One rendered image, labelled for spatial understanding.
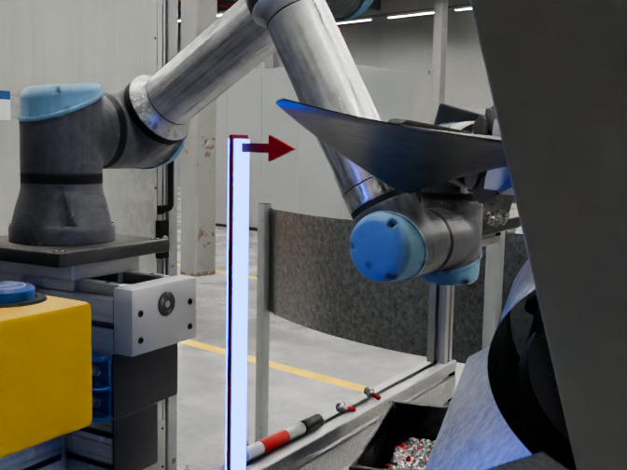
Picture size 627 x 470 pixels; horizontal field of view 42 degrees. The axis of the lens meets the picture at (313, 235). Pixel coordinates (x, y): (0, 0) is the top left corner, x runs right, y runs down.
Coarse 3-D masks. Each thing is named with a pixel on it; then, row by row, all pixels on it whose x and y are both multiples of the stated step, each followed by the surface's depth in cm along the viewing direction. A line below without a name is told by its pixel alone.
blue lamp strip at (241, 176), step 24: (240, 144) 75; (240, 168) 75; (240, 192) 75; (240, 216) 76; (240, 240) 76; (240, 264) 76; (240, 288) 76; (240, 312) 77; (240, 336) 77; (240, 360) 77; (240, 384) 78; (240, 408) 78; (240, 432) 78; (240, 456) 78
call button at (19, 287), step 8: (0, 288) 55; (8, 288) 55; (16, 288) 55; (24, 288) 55; (32, 288) 56; (0, 296) 54; (8, 296) 54; (16, 296) 54; (24, 296) 55; (32, 296) 56
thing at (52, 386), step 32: (0, 320) 50; (32, 320) 52; (64, 320) 54; (0, 352) 50; (32, 352) 52; (64, 352) 54; (0, 384) 50; (32, 384) 52; (64, 384) 55; (0, 416) 50; (32, 416) 52; (64, 416) 55; (0, 448) 51
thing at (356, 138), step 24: (312, 120) 64; (336, 120) 62; (360, 120) 60; (336, 144) 71; (360, 144) 69; (384, 144) 68; (408, 144) 66; (432, 144) 65; (456, 144) 63; (480, 144) 61; (384, 168) 75; (408, 168) 74; (432, 168) 73; (456, 168) 72; (480, 168) 72; (408, 192) 80
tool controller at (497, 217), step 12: (444, 108) 125; (456, 108) 124; (468, 108) 128; (480, 108) 138; (444, 120) 125; (456, 120) 124; (468, 120) 123; (420, 192) 128; (504, 204) 133; (492, 216) 126; (504, 216) 129; (516, 216) 141; (492, 228) 133; (504, 228) 138
